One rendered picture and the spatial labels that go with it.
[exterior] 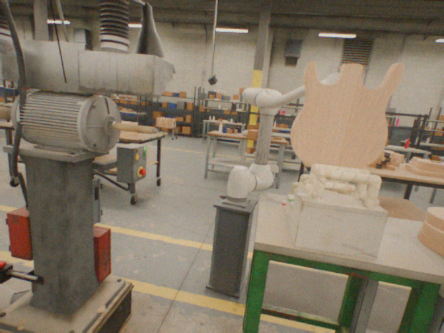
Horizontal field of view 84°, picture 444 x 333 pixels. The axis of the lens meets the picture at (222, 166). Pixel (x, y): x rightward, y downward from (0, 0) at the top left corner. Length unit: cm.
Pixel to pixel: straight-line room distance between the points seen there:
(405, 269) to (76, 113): 131
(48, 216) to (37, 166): 23
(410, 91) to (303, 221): 1261
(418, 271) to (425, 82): 1273
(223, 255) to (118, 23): 156
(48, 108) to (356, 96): 122
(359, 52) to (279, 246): 1208
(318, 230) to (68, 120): 105
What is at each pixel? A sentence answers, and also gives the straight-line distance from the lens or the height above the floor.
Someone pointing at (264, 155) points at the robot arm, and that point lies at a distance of 188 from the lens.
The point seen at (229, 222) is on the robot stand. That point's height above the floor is 58.
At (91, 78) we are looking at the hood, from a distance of 108.
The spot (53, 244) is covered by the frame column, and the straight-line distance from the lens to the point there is 147.
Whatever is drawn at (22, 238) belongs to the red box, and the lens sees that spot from 158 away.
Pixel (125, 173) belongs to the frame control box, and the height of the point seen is 98.
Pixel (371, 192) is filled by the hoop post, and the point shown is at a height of 116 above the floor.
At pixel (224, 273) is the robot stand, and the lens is 204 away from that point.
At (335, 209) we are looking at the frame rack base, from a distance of 90.
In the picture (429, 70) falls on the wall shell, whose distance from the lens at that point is 1369.
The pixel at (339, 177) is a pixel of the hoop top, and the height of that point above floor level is 119.
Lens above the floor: 137
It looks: 13 degrees down
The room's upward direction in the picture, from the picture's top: 6 degrees clockwise
